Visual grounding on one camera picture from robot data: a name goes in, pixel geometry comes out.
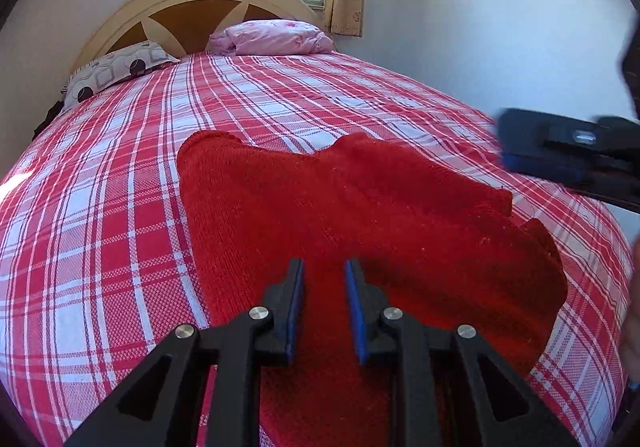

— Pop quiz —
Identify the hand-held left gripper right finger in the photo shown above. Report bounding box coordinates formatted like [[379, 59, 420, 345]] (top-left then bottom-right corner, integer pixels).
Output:
[[344, 259, 582, 447]]

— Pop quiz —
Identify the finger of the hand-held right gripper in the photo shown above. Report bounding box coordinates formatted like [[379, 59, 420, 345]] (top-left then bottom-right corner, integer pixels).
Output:
[[501, 153, 640, 214], [497, 108, 640, 164]]

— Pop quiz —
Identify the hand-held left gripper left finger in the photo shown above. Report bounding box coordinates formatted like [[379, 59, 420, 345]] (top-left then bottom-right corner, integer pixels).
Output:
[[64, 257, 306, 447]]

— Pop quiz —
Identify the red embroidered knit sweater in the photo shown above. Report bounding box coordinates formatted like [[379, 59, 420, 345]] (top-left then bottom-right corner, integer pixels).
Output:
[[177, 129, 569, 447]]

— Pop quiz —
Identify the red plaid bed blanket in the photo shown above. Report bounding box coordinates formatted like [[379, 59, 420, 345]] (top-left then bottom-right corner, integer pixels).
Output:
[[0, 49, 634, 447]]

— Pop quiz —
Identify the pink pillow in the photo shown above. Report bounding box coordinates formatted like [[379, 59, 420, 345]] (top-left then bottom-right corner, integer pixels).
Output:
[[207, 19, 335, 56]]

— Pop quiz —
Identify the grey patterned pillow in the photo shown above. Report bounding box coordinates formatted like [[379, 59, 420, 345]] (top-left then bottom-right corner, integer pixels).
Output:
[[59, 41, 181, 116]]

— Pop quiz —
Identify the dark cloth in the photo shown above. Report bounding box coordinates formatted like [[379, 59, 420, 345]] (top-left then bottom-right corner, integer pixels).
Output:
[[32, 101, 64, 140]]

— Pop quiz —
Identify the cream wooden headboard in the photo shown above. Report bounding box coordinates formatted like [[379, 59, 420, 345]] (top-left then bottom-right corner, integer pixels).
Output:
[[70, 0, 326, 76]]

